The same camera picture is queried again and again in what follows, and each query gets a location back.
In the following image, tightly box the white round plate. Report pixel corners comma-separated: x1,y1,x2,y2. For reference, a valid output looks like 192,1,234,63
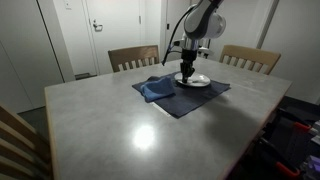
174,71,212,88

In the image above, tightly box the narrow white door panel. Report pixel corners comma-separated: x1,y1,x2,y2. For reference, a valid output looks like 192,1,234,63
164,0,193,63

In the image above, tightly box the silver lever door handle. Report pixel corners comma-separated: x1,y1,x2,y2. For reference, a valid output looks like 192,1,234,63
92,19,104,33

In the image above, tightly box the orange handled bar clamp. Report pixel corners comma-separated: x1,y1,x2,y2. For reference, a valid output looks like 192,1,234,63
275,161,302,178
293,121,313,134

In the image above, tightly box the white door with knob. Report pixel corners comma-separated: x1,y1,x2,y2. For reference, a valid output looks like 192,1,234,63
205,0,268,63

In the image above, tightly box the dark blue placemat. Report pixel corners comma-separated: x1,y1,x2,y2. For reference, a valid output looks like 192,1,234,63
131,69,232,119

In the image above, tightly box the light blue folded cloth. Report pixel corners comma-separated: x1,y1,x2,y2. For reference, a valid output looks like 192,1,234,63
139,75,177,104

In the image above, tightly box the white door with lever handle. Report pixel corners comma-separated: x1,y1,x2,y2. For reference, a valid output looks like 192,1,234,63
82,0,145,76

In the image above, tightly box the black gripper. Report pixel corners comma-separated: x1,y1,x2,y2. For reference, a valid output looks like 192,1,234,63
180,48,198,84

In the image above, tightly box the wooden slat-back chair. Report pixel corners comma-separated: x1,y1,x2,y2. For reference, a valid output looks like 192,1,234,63
218,44,282,76
107,44,161,74
0,101,54,180

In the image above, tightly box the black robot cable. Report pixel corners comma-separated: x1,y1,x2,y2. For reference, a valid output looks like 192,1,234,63
161,3,198,67

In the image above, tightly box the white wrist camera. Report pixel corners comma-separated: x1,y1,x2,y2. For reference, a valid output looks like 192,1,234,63
197,46,215,60

